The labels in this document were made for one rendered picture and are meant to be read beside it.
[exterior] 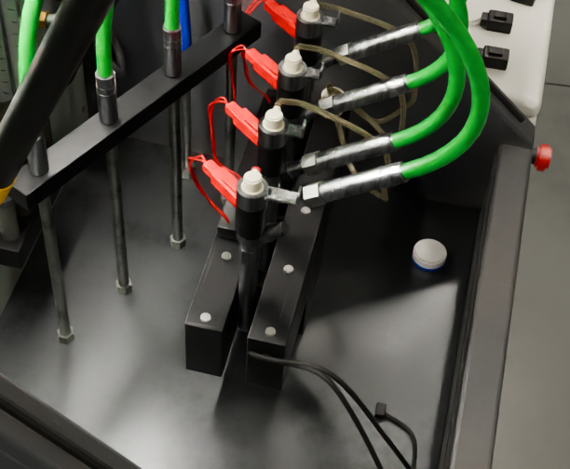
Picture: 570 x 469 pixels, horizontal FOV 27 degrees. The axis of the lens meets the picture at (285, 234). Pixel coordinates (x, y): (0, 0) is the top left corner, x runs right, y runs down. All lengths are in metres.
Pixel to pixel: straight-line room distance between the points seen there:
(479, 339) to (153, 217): 0.44
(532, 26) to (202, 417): 0.62
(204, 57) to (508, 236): 0.37
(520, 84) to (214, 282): 0.46
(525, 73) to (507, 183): 0.15
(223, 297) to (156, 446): 0.18
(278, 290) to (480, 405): 0.22
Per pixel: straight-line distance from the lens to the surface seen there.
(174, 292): 1.33
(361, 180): 0.98
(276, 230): 1.05
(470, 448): 1.11
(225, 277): 1.15
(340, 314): 1.32
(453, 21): 0.85
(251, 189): 1.01
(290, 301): 1.14
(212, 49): 1.20
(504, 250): 1.25
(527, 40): 1.45
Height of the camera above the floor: 1.90
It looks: 50 degrees down
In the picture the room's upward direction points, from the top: 5 degrees clockwise
